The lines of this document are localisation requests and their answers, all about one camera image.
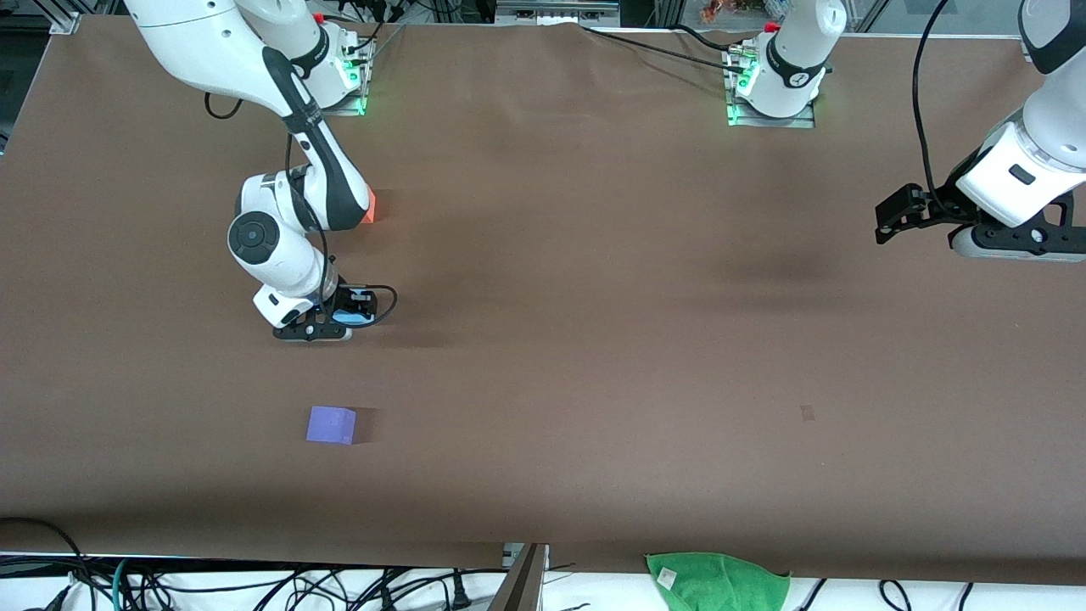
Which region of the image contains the thick black floor cable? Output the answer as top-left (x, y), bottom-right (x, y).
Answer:
top-left (0, 517), bottom-right (92, 611)

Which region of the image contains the purple foam block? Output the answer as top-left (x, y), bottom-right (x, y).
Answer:
top-left (305, 406), bottom-right (358, 446)

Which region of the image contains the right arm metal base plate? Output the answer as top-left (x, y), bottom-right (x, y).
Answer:
top-left (316, 36), bottom-right (369, 116)

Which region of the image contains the black table cable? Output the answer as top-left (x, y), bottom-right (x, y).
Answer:
top-left (579, 24), bottom-right (747, 76)

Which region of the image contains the green cloth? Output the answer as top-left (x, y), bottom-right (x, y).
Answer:
top-left (645, 552), bottom-right (792, 611)

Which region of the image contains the aluminium frame rail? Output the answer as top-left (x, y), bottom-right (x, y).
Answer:
top-left (495, 0), bottom-right (621, 25)

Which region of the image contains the brown table cover sheet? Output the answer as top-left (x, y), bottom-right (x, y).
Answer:
top-left (0, 17), bottom-right (1086, 586)

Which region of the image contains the grey metal bar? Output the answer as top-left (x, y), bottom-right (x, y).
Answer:
top-left (490, 543), bottom-right (549, 611)

